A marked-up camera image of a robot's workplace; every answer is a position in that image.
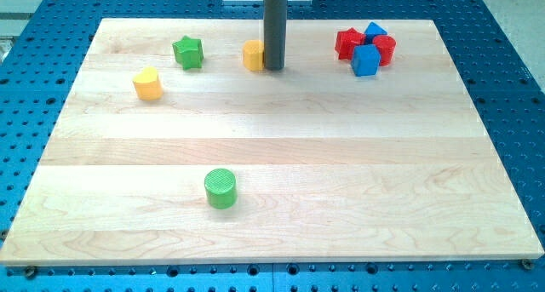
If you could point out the yellow hexagon block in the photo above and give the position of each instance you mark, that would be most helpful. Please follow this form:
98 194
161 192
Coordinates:
253 55

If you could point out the green cylinder block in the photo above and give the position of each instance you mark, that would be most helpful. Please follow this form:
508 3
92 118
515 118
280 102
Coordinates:
221 188

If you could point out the light wooden board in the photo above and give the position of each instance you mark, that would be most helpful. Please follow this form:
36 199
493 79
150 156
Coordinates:
329 166

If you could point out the green star block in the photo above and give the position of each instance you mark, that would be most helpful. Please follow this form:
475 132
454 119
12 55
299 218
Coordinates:
189 52

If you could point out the blue cube block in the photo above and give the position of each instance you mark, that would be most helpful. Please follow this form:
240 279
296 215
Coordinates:
365 60

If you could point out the red star block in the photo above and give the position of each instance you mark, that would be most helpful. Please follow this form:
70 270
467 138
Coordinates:
347 41

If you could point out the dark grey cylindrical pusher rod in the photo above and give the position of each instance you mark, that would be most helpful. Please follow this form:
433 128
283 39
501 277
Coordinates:
274 33

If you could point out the yellow heart block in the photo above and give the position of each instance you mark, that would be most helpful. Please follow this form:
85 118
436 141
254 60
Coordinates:
147 84

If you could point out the blue triangle block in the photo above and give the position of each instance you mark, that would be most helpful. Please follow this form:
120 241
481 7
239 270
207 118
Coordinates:
373 30

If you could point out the red cylinder block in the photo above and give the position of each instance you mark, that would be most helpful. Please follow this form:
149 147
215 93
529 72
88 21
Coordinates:
385 46

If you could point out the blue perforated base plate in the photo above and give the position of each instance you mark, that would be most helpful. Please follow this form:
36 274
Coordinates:
42 65

